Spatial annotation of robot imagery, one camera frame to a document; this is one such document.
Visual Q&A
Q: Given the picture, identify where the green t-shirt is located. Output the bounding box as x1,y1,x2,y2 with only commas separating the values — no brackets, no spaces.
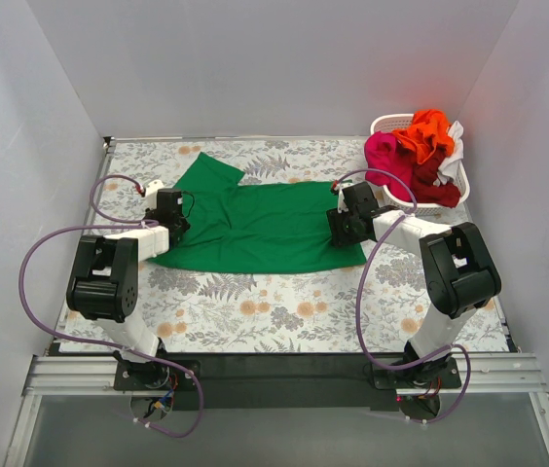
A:
154,153,366,274

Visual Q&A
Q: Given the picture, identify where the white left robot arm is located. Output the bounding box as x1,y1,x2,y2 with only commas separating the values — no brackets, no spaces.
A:
66,188,190,389

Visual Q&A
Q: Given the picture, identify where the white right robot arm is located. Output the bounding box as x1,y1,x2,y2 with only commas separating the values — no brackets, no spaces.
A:
326,182,501,387

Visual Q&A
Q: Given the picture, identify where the magenta t-shirt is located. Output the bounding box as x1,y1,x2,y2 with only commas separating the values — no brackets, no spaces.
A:
364,131,414,202

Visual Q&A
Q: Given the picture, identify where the floral patterned table mat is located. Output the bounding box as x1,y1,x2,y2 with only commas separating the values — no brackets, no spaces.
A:
57,137,512,355

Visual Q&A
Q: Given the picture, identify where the dark red t-shirt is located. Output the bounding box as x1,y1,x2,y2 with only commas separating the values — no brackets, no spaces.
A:
396,145,460,208

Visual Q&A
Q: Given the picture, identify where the white perforated laundry basket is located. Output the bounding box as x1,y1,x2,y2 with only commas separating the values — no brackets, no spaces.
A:
370,113,470,216

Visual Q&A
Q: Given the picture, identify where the white t-shirt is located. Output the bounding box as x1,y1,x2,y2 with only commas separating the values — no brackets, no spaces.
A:
433,121,464,186

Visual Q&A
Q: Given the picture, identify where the orange t-shirt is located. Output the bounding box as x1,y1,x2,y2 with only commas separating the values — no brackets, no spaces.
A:
392,109,455,165

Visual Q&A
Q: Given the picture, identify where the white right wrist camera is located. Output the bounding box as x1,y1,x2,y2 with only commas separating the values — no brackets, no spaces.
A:
331,180,351,213

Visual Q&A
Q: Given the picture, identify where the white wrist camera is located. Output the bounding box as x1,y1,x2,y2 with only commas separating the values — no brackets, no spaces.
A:
136,179,165,198
331,180,351,213

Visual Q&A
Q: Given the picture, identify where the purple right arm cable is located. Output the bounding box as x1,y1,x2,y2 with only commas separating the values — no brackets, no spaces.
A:
331,168,473,425

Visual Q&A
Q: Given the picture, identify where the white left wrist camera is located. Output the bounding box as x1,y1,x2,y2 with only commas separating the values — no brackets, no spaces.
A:
136,179,165,198

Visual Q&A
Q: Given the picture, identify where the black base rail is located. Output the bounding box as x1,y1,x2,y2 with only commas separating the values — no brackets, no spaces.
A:
113,353,465,412

